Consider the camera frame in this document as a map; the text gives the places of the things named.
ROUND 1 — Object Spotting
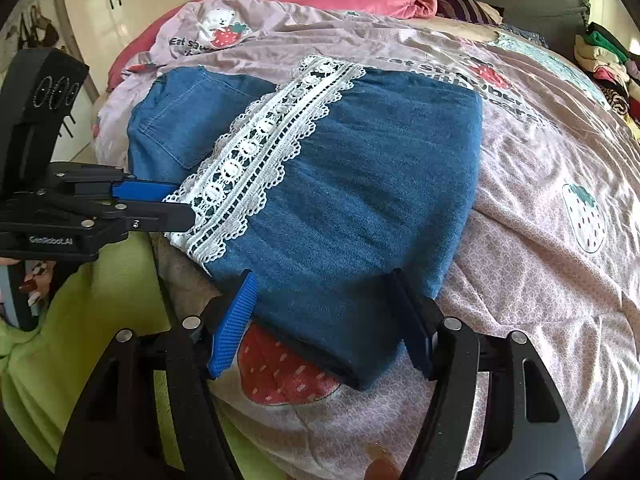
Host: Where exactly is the purple striped pillow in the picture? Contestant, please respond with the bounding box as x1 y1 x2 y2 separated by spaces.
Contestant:
432 0 502 26

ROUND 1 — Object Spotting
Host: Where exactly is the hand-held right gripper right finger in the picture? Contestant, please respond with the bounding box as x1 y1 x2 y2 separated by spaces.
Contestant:
387 267 586 480

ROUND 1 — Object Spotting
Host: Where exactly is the brown hanging handbag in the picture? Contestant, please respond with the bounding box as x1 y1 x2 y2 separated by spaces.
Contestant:
10 5 65 55

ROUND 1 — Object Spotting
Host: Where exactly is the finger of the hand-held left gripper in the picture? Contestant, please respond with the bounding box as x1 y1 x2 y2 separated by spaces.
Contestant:
109 179 180 203
95 201 197 234

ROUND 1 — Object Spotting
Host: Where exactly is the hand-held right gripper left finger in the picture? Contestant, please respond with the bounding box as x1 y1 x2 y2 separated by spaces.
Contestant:
55 270 261 480

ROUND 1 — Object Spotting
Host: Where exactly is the cream wardrobe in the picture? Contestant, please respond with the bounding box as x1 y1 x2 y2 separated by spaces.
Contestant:
55 0 296 163

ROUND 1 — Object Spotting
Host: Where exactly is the person's left hand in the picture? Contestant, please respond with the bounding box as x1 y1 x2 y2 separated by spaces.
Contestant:
19 259 57 307

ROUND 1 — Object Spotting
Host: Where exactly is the pile of folded clothes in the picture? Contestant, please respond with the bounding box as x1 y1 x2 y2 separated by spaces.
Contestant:
574 20 640 133

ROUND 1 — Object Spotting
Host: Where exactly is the lime green cloth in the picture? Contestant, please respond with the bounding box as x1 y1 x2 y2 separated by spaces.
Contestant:
0 235 281 480

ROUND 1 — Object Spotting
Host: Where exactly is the blue denim pants lace trim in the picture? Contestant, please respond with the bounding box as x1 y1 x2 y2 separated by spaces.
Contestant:
125 55 485 391

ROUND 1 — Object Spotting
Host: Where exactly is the pink strawberry print duvet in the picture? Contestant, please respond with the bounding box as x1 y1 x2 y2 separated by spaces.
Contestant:
92 0 640 480

